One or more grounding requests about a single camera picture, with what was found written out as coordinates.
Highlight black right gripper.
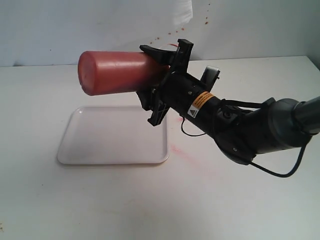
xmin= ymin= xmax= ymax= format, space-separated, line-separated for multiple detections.
xmin=135 ymin=39 xmax=220 ymax=135

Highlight red sauce squeeze bottle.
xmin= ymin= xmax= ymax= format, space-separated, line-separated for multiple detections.
xmin=77 ymin=51 xmax=170 ymax=96

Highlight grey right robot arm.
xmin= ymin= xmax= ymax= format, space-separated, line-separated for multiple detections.
xmin=137 ymin=39 xmax=320 ymax=165

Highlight white rectangular plastic tray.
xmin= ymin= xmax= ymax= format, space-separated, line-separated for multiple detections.
xmin=57 ymin=106 xmax=169 ymax=165

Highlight white cloth backdrop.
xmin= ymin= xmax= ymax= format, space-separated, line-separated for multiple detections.
xmin=0 ymin=0 xmax=193 ymax=67

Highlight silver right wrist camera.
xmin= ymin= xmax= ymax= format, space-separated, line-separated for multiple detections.
xmin=200 ymin=65 xmax=221 ymax=92

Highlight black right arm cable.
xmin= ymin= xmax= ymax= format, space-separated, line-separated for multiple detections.
xmin=179 ymin=98 xmax=308 ymax=179

